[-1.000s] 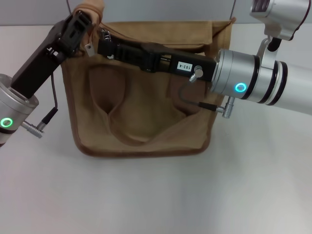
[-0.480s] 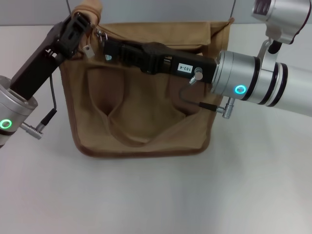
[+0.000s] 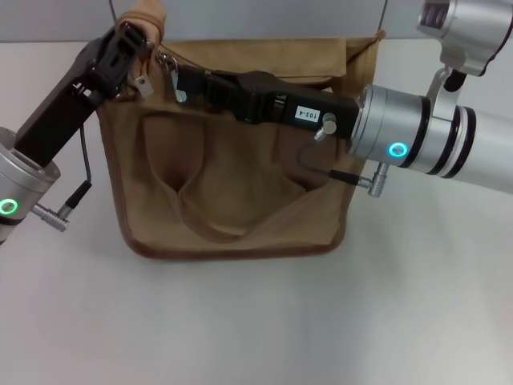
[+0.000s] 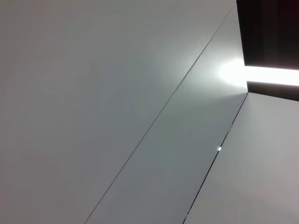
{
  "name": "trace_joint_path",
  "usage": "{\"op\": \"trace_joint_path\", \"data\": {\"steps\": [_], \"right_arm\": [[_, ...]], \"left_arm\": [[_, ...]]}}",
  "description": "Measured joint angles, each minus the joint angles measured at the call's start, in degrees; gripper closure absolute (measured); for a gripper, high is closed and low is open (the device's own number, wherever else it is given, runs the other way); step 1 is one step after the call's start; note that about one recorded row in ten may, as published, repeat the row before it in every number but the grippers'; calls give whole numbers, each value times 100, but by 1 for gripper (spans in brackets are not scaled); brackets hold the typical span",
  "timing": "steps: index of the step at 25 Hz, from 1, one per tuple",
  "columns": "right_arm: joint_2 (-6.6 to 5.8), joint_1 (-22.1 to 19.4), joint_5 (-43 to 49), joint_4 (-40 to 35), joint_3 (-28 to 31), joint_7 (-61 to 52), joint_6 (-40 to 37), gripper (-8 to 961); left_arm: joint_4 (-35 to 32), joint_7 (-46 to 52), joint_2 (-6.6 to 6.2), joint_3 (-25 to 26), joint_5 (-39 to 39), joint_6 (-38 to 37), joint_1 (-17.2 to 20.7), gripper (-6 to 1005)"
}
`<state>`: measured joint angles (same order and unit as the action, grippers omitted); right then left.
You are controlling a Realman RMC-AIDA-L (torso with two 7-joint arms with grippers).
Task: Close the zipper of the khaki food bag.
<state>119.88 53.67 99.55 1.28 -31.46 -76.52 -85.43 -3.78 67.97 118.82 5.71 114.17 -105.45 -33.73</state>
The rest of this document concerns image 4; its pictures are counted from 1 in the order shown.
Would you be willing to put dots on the bright ceiling light strip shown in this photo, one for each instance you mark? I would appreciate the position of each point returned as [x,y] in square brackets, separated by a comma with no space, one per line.
[268,74]

